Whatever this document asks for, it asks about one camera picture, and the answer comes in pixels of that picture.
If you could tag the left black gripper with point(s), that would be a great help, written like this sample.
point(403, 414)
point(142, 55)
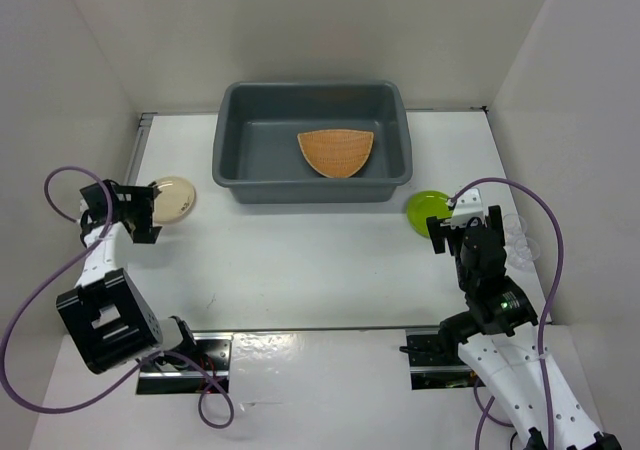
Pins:
point(141, 197)

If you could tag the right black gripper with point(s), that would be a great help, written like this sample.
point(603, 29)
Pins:
point(437, 232)

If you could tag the cream ceramic plate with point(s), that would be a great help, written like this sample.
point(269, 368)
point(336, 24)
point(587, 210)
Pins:
point(175, 200)

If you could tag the woven bamboo fan-shaped basket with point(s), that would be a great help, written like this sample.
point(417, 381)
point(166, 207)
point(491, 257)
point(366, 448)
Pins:
point(336, 153)

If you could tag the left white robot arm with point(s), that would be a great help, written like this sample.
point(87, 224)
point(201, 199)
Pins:
point(105, 314)

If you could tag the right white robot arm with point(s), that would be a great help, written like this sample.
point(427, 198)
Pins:
point(497, 337)

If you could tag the grey plastic bin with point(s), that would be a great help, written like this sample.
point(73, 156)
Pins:
point(256, 155)

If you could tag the green plastic plate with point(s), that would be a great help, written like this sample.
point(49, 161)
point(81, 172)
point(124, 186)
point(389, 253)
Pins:
point(423, 205)

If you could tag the clear plastic cups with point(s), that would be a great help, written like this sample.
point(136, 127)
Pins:
point(522, 250)

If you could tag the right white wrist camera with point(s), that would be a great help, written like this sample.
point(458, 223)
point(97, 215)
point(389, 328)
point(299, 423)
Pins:
point(468, 207)

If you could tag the aluminium table edge rail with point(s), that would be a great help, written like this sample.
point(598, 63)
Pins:
point(110, 245)

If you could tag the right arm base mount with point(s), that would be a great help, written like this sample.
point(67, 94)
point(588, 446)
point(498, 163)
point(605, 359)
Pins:
point(430, 367)

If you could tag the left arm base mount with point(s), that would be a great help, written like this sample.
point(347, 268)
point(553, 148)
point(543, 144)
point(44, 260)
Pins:
point(173, 376)

